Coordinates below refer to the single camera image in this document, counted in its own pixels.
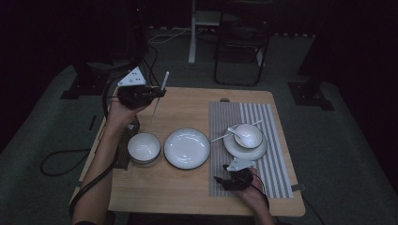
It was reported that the white plate with dark rim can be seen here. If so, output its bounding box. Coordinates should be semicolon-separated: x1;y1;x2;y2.
222;125;268;162
163;127;211;171

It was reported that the white bowl with dark rim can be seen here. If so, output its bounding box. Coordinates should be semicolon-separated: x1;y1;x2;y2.
233;123;265;150
127;132;161;166

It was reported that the black equipment stand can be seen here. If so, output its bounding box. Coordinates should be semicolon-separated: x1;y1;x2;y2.
287;82;335;112
60;62;111;100

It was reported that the grey striped placemat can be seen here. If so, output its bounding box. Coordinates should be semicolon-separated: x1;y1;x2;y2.
208;101;295;200

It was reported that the white floor cable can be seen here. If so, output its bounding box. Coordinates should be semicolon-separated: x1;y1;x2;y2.
148;27;191;44

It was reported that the black folding chair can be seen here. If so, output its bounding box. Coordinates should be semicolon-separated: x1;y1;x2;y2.
214;0;271;87

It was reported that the person's right hand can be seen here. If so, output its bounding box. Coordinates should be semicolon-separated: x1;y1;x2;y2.
236;168;270;217

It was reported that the black cable bundle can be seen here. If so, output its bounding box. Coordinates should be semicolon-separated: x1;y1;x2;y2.
137;45;161;87

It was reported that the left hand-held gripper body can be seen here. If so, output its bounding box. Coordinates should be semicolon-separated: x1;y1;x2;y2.
116;66;158;110

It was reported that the person's left hand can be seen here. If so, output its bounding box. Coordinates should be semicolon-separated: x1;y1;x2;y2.
106;99;148;130

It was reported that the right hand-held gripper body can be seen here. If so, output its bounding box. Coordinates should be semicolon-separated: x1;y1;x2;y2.
220;157;256;191

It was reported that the white desk frame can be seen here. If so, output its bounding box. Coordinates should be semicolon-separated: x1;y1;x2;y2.
187;0;221;66

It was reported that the black floor cable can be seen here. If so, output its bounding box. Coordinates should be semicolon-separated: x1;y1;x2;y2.
302;198;327;225
39;149;92;177

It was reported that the left hand-held gripper cable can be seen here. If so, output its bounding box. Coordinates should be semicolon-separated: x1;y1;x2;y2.
69;73;126;219

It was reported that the person's dark clothing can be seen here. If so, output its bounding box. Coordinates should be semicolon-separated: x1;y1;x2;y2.
74;212;283;225

